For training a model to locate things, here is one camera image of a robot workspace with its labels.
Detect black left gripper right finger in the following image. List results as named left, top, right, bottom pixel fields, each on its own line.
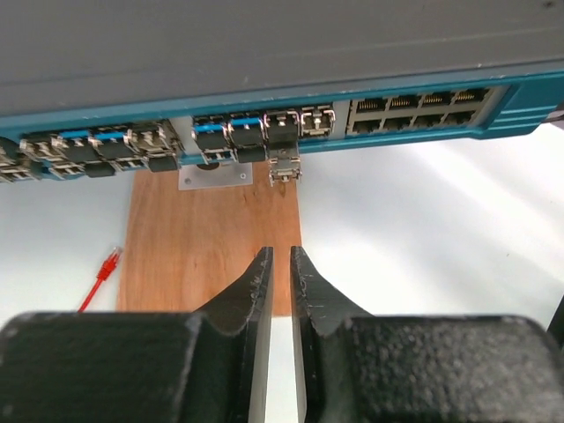
left=290, top=247, right=563, bottom=422

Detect wooden base board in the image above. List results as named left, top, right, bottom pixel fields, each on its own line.
left=117, top=164, right=301, bottom=316

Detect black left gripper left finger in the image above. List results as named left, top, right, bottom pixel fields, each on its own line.
left=1, top=248, right=274, bottom=423

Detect blue black network switch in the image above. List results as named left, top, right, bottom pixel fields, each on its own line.
left=1, top=1, right=563, bottom=182

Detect metal switch mounting bracket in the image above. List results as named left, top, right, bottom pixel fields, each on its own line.
left=178, top=162, right=253, bottom=191

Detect red ethernet cable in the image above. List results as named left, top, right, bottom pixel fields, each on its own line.
left=77, top=246, right=123, bottom=314

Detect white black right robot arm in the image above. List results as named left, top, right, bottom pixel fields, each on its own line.
left=545, top=103, right=564, bottom=349

